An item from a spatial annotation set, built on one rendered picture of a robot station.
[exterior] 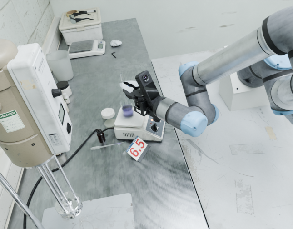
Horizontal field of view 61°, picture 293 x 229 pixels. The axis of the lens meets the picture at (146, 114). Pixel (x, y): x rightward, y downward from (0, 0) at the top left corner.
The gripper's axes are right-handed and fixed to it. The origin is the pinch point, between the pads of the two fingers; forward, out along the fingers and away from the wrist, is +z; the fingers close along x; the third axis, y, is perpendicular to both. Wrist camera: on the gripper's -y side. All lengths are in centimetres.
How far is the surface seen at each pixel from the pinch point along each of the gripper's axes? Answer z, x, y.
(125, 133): -2.3, -5.5, 21.4
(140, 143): -9.3, -3.7, 23.8
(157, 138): -13.2, 2.2, 23.4
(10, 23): 70, -10, -13
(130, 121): -2.5, -2.0, 17.2
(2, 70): -27, -39, -33
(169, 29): 87, 123, 41
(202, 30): 68, 149, 47
